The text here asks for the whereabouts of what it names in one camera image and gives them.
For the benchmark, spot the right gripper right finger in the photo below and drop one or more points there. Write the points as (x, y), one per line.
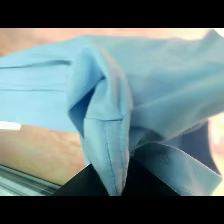
(146, 181)

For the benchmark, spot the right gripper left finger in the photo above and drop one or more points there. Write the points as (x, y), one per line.
(85, 183)

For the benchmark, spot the light blue T-shirt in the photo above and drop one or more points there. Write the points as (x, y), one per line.
(150, 86)

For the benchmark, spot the silver frame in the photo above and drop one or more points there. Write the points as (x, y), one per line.
(20, 183)

